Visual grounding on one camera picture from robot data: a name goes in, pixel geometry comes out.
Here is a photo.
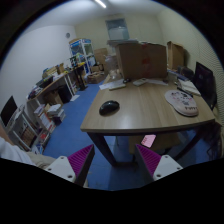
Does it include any tall cardboard box by wall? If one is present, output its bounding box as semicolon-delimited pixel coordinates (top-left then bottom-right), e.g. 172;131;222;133
167;41;184;70

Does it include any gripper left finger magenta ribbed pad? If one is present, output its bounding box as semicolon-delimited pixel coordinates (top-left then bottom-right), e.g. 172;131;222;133
46;144;95;187

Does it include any white remote control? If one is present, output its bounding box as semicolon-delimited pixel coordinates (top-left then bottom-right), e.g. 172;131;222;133
133;78;147;87

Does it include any blue framed glass cabinet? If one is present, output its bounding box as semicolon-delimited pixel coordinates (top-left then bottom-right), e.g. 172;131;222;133
69;38;96;75

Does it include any large brown cardboard box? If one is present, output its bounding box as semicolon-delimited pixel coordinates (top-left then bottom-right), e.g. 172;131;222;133
116;43;167;80

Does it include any pink patterned mouse pad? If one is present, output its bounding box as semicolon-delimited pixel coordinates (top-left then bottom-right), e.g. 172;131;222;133
165;90;199;117

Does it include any open notebook on table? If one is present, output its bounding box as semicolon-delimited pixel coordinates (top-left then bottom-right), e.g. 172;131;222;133
178;79;201;96

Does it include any window with white blind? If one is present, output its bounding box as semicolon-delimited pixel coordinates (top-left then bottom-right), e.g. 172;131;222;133
106;18;129;40

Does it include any white shelf with books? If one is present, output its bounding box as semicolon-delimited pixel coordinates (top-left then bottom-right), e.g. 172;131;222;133
0;105;55;154

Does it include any person's leg in beige trousers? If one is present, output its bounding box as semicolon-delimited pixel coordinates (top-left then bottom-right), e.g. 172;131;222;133
0;124;57;170

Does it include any cardboard box on floor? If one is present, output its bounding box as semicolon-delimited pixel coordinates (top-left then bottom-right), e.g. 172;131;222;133
87;73;105;84

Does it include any black office chair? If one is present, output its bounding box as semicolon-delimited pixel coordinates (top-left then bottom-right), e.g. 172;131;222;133
193;62;217;110

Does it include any black monitor at left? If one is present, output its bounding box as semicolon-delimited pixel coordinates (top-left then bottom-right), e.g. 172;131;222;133
0;96;17;125

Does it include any stack of books on floor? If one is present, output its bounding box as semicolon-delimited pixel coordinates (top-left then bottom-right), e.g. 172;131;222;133
47;104;66;126

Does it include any long wooden side desk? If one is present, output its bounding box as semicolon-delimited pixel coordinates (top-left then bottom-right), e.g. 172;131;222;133
28;63;85;104

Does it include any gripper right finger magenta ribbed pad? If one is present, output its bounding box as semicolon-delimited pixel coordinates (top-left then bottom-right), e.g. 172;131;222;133
135;144;182;182

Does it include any ceiling fluorescent light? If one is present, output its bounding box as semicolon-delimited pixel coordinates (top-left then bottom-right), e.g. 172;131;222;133
94;0;107;9

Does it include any pink box under table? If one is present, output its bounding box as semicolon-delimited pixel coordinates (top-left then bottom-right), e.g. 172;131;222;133
141;134;156;148

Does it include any black computer mouse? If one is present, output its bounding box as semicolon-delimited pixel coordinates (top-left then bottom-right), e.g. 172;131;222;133
99;100;120;115

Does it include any wooden table with dark legs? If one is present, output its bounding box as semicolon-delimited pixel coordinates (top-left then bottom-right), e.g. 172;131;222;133
80;82;215;167

